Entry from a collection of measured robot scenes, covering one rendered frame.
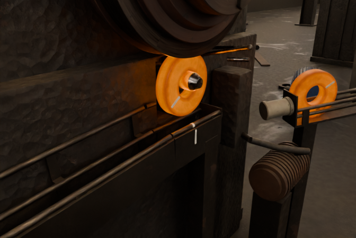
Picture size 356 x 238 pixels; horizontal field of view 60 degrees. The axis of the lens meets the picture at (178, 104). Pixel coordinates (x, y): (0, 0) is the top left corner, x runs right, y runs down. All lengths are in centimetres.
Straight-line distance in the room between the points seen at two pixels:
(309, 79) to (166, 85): 51
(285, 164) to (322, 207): 79
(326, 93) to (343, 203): 88
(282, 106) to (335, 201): 94
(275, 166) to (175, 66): 46
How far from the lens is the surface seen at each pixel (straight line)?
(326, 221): 169
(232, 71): 90
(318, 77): 105
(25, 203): 62
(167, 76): 67
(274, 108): 98
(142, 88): 73
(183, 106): 73
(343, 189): 195
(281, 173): 97
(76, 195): 58
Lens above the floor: 103
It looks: 21 degrees down
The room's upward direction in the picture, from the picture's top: straight up
